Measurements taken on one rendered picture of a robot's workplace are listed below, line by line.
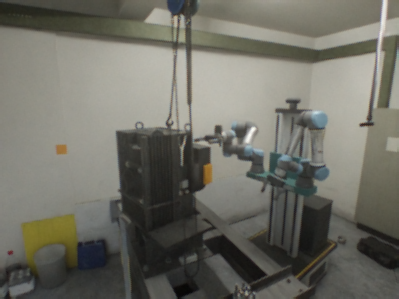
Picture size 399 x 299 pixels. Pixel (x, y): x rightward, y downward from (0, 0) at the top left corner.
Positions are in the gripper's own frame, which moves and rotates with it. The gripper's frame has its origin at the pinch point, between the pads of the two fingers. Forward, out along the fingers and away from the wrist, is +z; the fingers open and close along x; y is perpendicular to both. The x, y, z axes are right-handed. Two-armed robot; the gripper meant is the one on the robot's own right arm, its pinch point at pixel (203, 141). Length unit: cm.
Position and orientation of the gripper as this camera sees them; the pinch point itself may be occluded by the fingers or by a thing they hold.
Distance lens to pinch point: 153.0
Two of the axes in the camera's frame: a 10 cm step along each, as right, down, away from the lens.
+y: 0.5, 9.8, 2.1
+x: -7.1, -1.1, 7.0
